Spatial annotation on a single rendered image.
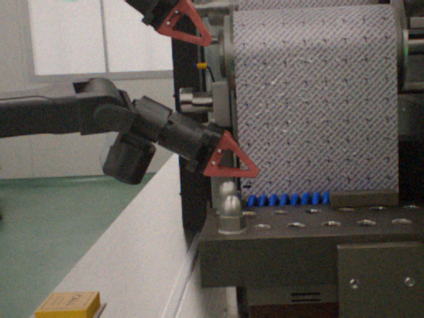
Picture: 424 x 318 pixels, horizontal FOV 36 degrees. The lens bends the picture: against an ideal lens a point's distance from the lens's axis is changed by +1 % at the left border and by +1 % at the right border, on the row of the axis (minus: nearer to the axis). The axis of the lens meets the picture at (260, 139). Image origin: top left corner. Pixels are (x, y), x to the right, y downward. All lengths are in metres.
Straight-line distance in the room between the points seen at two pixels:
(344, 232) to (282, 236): 0.07
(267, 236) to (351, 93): 0.28
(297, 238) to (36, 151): 6.28
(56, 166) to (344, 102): 6.10
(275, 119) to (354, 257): 0.27
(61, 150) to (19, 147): 0.42
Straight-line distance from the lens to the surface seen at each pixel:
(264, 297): 0.83
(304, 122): 0.96
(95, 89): 0.94
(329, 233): 0.80
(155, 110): 0.95
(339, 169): 0.98
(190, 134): 0.94
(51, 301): 0.97
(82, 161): 6.87
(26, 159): 7.04
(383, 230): 0.81
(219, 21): 1.25
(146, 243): 1.27
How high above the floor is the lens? 1.25
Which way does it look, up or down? 8 degrees down
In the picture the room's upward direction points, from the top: 3 degrees counter-clockwise
